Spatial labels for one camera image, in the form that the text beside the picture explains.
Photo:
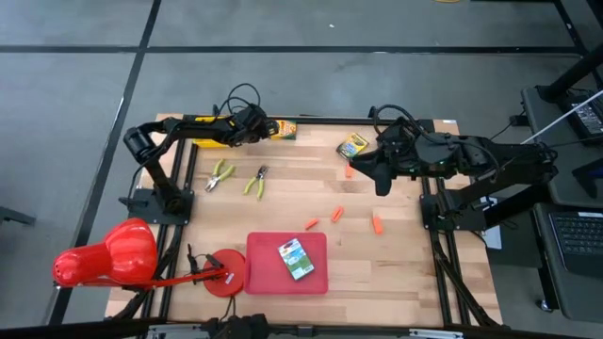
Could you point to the grey metal bracket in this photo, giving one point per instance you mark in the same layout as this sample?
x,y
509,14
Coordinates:
x,y
435,334
176,332

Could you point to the orange marker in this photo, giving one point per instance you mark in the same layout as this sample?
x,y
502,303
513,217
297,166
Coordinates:
x,y
348,170
337,214
377,225
311,224

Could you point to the dark laptop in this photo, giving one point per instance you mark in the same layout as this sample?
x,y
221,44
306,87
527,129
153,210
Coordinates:
x,y
579,235

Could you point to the black power adapter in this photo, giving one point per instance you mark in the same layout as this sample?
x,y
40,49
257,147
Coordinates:
x,y
589,117

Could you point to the grey side desk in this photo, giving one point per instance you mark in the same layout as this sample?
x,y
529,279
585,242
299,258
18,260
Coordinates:
x,y
542,113

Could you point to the red translucent plastic tray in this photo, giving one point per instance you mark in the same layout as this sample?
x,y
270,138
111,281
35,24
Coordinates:
x,y
264,273

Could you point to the black furniture leg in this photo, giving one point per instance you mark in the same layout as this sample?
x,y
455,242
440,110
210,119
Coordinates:
x,y
14,215

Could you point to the red desk lamp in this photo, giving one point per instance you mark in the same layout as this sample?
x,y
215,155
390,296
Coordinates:
x,y
127,254

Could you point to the black table-level camera mount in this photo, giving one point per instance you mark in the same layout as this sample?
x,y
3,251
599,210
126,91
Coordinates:
x,y
235,327

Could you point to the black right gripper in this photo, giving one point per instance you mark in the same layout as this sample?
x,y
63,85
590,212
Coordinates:
x,y
398,150

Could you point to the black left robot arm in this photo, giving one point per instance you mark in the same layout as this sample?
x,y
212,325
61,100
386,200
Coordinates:
x,y
155,129

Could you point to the yellow blue crayon box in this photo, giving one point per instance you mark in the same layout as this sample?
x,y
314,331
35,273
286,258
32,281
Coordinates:
x,y
352,145

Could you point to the dark laptop desk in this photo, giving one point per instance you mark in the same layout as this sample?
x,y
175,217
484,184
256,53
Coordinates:
x,y
579,296

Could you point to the orange green crayon box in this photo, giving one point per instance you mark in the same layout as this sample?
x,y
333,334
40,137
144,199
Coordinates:
x,y
287,130

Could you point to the white paper sheet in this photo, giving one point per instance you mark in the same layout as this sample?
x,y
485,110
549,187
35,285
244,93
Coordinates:
x,y
493,237

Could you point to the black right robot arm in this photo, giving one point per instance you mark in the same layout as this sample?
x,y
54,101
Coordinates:
x,y
509,155

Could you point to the black pole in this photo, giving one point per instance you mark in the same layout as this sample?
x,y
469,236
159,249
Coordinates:
x,y
577,70

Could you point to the black aluminium table frame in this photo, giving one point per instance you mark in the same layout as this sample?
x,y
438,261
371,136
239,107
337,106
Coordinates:
x,y
325,121

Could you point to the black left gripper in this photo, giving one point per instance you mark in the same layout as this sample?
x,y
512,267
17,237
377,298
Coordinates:
x,y
252,126

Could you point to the green white card box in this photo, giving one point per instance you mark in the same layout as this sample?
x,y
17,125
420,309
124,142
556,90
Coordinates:
x,y
296,259

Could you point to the yellow plastic bin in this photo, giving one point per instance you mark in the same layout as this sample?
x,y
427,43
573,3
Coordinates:
x,y
207,143

